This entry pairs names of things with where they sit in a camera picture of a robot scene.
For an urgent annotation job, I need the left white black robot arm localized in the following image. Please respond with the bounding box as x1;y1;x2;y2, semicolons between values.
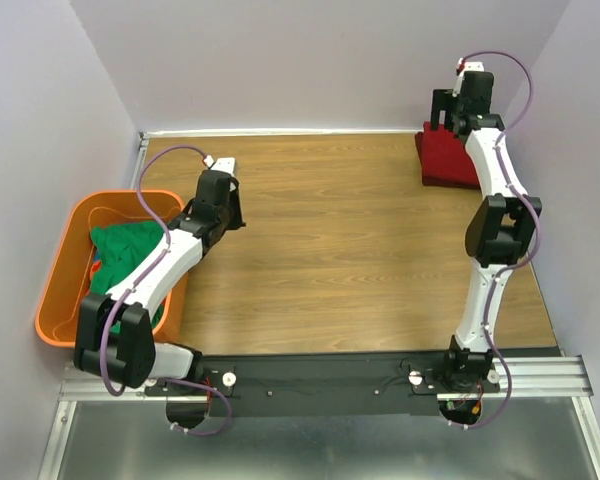
73;158;245;395

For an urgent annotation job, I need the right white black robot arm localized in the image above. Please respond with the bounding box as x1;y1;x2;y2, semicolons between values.
431;62;542;392

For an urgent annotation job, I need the folded dark red t shirt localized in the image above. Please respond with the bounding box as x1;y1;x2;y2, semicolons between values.
413;131;484;191

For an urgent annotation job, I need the green t shirt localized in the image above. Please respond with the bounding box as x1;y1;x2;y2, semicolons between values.
87;221;174;334

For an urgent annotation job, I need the orange t shirt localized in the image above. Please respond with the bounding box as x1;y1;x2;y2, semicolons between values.
89;260;101;277

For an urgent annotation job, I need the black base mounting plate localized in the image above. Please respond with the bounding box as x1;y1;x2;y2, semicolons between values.
144;351;501;419

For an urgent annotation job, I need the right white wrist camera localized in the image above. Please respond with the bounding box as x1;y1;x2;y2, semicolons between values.
453;58;484;95

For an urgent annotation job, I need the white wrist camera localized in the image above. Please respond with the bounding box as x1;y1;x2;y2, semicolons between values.
203;155;237;177
453;58;484;95

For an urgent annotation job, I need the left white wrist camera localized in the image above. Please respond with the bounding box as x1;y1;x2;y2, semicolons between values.
203;155;237;177

